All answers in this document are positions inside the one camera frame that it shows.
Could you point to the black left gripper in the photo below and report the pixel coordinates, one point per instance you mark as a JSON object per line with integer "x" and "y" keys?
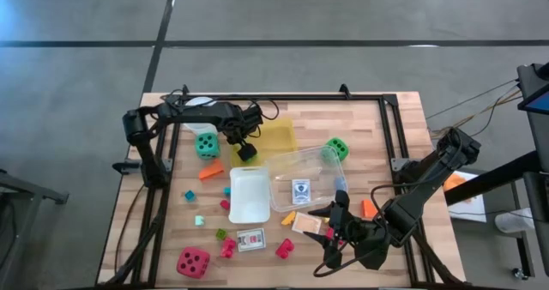
{"x": 242, "y": 122}

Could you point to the orange wedge block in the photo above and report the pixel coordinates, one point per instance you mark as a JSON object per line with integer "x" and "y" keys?
{"x": 212, "y": 170}

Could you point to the cyan small block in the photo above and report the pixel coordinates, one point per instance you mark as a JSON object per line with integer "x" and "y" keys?
{"x": 227, "y": 191}

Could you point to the white bucket with face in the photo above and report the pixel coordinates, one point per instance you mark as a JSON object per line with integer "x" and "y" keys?
{"x": 199, "y": 129}

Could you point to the white paper sheet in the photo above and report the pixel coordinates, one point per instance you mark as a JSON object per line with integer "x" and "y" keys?
{"x": 472, "y": 208}

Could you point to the black desk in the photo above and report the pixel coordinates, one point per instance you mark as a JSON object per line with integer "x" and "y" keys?
{"x": 493, "y": 178}

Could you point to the monitor with blue screen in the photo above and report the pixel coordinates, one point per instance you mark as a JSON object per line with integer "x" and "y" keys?
{"x": 538, "y": 103}

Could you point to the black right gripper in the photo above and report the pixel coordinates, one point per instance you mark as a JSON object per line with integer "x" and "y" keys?
{"x": 369, "y": 234}

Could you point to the blue-grey block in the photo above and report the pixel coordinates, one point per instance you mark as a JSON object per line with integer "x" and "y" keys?
{"x": 340, "y": 183}

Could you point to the green foam die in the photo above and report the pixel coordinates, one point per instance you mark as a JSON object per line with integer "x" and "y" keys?
{"x": 336, "y": 149}

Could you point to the green small cube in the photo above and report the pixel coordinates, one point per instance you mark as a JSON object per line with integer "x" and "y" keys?
{"x": 221, "y": 233}

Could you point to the orange stepped block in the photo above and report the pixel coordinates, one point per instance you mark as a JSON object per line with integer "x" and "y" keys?
{"x": 368, "y": 208}

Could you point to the red small block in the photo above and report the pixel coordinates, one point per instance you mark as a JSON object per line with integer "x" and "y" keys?
{"x": 225, "y": 204}

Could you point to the red comb-shaped brick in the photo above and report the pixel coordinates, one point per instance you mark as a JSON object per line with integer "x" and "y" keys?
{"x": 330, "y": 234}

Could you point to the yellow translucent tray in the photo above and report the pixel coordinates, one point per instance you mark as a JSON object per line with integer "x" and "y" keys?
{"x": 279, "y": 135}

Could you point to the mint small cube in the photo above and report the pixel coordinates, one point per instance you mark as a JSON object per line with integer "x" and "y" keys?
{"x": 200, "y": 220}

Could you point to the red foam die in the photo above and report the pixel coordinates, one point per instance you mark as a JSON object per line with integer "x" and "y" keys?
{"x": 193, "y": 263}

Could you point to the caster wheel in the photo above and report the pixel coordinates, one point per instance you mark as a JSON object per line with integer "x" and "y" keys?
{"x": 520, "y": 273}

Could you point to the blue playing card deck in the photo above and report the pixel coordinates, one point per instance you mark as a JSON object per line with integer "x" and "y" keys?
{"x": 301, "y": 191}

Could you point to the red L-shaped brick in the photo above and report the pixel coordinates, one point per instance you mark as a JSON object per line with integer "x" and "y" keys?
{"x": 285, "y": 249}

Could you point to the lime small cube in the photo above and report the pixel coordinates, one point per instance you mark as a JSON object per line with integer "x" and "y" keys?
{"x": 257, "y": 158}

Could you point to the orange-yellow brick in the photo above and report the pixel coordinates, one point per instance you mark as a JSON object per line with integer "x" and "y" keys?
{"x": 288, "y": 218}

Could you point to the teal small cube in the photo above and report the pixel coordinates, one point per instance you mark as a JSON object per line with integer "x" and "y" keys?
{"x": 190, "y": 195}

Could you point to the black side table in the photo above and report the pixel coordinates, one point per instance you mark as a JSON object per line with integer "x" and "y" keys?
{"x": 25, "y": 189}

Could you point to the teal foam die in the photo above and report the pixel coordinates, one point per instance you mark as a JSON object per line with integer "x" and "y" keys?
{"x": 207, "y": 146}

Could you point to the pink-red two-stud brick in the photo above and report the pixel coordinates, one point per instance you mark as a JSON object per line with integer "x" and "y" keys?
{"x": 228, "y": 247}

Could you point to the clear plastic bin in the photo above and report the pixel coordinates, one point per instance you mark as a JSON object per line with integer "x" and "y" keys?
{"x": 317, "y": 165}

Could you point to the white rounded object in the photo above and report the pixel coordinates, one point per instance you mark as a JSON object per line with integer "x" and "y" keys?
{"x": 512, "y": 221}

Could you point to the white plastic bin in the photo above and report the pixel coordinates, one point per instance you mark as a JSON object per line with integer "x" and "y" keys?
{"x": 249, "y": 195}

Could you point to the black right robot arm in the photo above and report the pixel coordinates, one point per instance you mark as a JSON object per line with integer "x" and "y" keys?
{"x": 422, "y": 187}

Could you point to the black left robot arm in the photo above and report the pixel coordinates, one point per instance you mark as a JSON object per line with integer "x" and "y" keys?
{"x": 193, "y": 112}

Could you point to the orange object on paper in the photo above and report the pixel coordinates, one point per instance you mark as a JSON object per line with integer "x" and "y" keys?
{"x": 452, "y": 180}

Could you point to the red and white card deck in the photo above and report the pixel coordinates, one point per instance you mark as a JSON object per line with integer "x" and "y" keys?
{"x": 251, "y": 239}

